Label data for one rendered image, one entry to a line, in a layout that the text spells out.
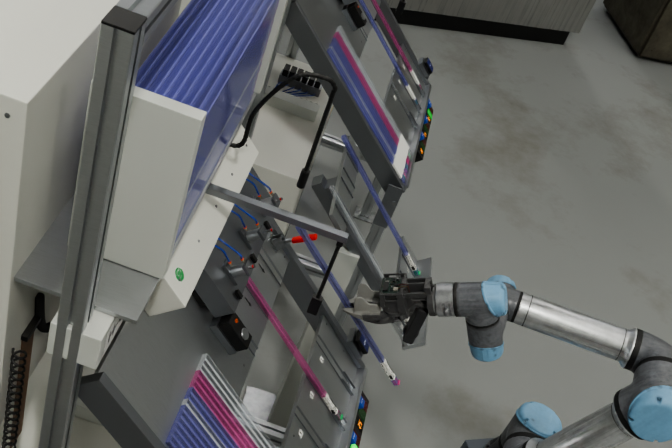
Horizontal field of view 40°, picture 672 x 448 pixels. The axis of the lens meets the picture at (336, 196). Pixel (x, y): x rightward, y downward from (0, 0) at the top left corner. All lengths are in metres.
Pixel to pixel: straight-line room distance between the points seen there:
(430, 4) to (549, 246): 1.77
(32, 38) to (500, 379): 2.58
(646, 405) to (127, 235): 1.15
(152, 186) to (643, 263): 3.39
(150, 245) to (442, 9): 4.15
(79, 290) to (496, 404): 2.35
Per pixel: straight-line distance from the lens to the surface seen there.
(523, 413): 2.40
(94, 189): 1.22
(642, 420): 2.09
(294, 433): 2.04
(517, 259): 4.10
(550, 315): 2.16
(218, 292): 1.77
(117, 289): 1.46
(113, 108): 1.12
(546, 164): 4.78
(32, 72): 1.28
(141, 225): 1.42
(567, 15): 5.82
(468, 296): 2.00
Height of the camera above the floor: 2.46
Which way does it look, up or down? 38 degrees down
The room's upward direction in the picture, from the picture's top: 21 degrees clockwise
